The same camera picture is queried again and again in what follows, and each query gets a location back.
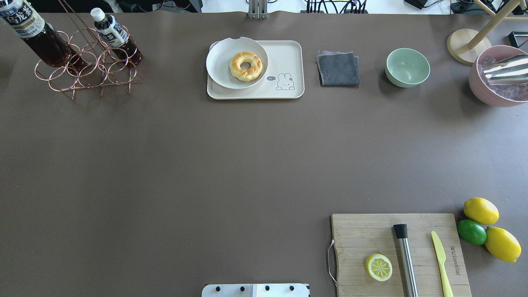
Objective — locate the white plate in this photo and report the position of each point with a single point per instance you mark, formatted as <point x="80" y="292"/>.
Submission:
<point x="220" y="55"/>

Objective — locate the wooden cutting board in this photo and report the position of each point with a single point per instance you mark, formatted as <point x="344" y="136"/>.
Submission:
<point x="357" y="236"/>

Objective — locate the lower yellow lemon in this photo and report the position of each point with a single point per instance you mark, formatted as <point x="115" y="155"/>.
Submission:
<point x="502" y="244"/>

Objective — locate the half lemon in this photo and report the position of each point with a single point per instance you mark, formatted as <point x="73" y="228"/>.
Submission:
<point x="379" y="267"/>

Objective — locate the tea bottle top slot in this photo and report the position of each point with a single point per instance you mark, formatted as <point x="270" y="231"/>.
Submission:
<point x="35" y="32"/>

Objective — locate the yellow plastic knife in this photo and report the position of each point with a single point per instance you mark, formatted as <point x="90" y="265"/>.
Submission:
<point x="441" y="258"/>

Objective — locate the steel muddler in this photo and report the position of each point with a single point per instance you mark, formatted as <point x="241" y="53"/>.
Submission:
<point x="406" y="261"/>

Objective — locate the tea bottle slot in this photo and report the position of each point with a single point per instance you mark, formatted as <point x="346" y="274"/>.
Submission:
<point x="35" y="32"/>
<point x="115" y="36"/>

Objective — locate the green bowl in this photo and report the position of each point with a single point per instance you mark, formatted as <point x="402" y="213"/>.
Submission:
<point x="406" y="67"/>

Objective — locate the pink ice bowl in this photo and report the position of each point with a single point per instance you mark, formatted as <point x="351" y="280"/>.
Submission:
<point x="503" y="96"/>

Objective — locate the glazed donut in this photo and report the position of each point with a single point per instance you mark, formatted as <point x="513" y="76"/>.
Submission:
<point x="246" y="75"/>

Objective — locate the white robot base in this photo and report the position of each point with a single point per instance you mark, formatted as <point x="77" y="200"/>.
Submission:
<point x="257" y="290"/>

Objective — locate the wooden cup stand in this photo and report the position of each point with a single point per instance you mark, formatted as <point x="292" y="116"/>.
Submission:
<point x="465" y="45"/>

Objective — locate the cream tray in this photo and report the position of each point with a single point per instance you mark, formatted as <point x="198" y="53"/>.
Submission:
<point x="283" y="79"/>

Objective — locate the upper yellow lemon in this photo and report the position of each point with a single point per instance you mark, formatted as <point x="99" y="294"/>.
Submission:
<point x="481" y="211"/>

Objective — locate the copper wire bottle rack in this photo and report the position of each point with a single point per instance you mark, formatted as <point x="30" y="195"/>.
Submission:
<point x="103" y="65"/>

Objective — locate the metal ice scoop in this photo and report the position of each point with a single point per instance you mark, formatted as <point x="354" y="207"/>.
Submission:
<point x="511" y="71"/>

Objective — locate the green lime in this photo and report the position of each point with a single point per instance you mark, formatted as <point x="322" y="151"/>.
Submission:
<point x="472" y="232"/>

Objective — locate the yellow lemon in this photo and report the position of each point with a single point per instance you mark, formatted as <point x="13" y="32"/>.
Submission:
<point x="502" y="244"/>
<point x="481" y="211"/>

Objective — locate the tea bottle right slot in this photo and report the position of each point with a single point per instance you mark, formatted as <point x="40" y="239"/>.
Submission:
<point x="115" y="36"/>

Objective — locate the grey folded cloth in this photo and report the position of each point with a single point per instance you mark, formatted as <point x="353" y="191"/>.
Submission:
<point x="338" y="68"/>

